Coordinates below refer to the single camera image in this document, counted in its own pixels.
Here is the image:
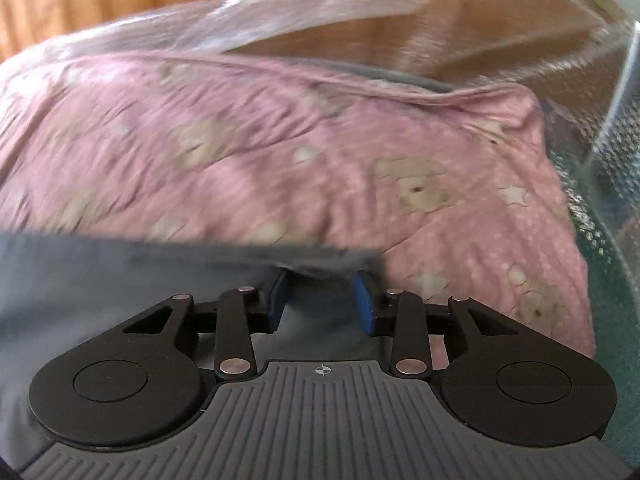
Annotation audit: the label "green mattress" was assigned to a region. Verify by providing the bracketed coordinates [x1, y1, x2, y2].
[540, 100, 640, 461]

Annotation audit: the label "clear bubble wrap sheet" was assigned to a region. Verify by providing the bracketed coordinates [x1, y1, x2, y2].
[45, 0, 640, 261]

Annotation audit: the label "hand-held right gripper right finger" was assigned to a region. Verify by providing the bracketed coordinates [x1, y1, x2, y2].
[352, 271, 522, 380]

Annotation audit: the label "pink bear-print blanket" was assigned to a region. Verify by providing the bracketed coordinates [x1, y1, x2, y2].
[0, 52, 598, 361]

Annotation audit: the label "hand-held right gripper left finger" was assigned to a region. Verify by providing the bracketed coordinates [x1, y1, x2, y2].
[122, 269, 292, 383]

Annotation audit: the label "grey pants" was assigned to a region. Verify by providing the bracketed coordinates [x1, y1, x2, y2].
[0, 230, 388, 471]

